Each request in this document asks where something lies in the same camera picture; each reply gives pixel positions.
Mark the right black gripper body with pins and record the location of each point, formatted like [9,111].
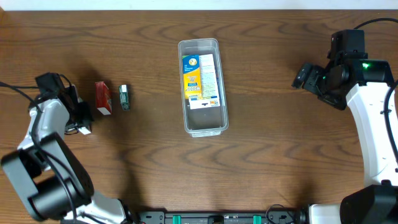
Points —
[311,80]

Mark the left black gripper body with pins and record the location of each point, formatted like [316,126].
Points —
[82,115]

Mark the white green box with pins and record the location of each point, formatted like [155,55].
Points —
[84,117]

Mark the red box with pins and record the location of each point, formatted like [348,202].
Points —
[103,98]

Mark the blue white box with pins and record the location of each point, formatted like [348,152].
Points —
[210,96]

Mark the clear plastic container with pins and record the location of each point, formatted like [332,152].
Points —
[207,121]

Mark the yellow blue box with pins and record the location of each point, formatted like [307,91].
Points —
[191,76]

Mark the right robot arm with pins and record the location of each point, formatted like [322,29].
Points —
[366,87]

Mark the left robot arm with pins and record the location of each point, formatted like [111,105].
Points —
[50,181]

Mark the dark green box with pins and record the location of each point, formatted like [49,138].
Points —
[124,97]

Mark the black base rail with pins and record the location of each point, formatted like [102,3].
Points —
[276,215]

